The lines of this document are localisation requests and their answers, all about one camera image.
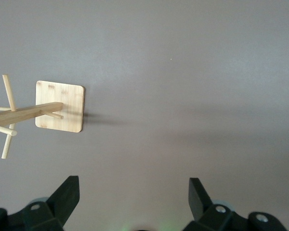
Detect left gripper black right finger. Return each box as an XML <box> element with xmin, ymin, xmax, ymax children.
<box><xmin>183</xmin><ymin>177</ymin><xmax>287</xmax><ymax>231</ymax></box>

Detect wooden cup tree stand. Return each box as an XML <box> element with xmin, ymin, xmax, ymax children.
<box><xmin>0</xmin><ymin>74</ymin><xmax>86</xmax><ymax>160</ymax></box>

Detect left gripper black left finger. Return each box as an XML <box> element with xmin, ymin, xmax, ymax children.
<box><xmin>0</xmin><ymin>175</ymin><xmax>80</xmax><ymax>231</ymax></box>

